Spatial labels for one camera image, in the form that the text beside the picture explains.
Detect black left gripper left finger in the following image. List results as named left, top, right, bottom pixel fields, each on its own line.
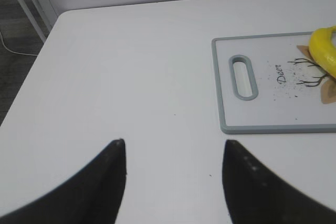
left=1, top=138, right=127, bottom=223

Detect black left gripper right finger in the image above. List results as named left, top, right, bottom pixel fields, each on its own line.
left=222, top=140, right=335, bottom=223

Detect yellow plastic banana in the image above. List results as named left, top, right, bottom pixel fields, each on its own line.
left=308, top=26, right=335, bottom=79

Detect white grey-rimmed cutting board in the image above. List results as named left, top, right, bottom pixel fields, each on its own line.
left=212, top=32, right=335, bottom=134

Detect white floor cable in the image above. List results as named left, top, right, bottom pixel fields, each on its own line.
left=0, top=31, right=40, bottom=57

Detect white table frame leg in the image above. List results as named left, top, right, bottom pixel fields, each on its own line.
left=0, top=0, right=59, bottom=43

